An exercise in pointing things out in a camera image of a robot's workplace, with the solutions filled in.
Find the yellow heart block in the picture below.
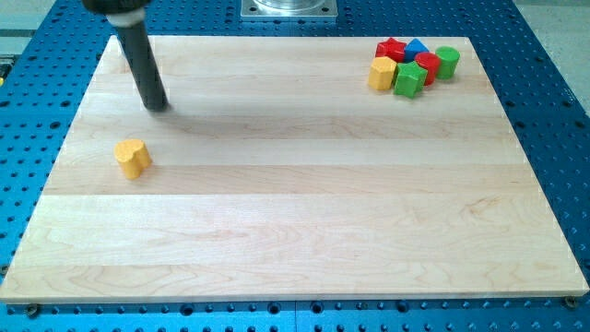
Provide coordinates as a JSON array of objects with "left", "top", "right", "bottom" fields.
[{"left": 113, "top": 138, "right": 152, "bottom": 180}]

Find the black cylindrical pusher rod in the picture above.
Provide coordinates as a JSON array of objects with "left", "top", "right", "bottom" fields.
[{"left": 106, "top": 8, "right": 168, "bottom": 112}]

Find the black robot arm end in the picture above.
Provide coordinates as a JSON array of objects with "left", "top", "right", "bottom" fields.
[{"left": 82, "top": 0, "right": 151, "bottom": 15}]

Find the wooden board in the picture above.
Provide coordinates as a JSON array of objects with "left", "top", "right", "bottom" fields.
[{"left": 1, "top": 36, "right": 589, "bottom": 303}]

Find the yellow hexagon block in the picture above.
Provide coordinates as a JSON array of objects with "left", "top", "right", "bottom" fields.
[{"left": 368, "top": 56, "right": 397, "bottom": 90}]

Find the green star block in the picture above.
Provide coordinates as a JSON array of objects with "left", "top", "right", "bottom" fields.
[{"left": 393, "top": 61, "right": 428, "bottom": 99}]

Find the red star block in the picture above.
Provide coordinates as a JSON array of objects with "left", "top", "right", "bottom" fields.
[{"left": 375, "top": 38, "right": 407, "bottom": 63}]

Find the blue triangular block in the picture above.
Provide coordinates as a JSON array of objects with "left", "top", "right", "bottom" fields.
[{"left": 403, "top": 38, "right": 430, "bottom": 63}]

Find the red cylinder block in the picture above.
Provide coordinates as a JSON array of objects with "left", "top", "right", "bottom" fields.
[{"left": 414, "top": 52, "right": 442, "bottom": 86}]

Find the green cylinder block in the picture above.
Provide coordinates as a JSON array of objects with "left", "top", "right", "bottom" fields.
[{"left": 435, "top": 46, "right": 460, "bottom": 79}]

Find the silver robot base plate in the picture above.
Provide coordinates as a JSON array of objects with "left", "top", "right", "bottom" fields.
[{"left": 241, "top": 0, "right": 338, "bottom": 20}]

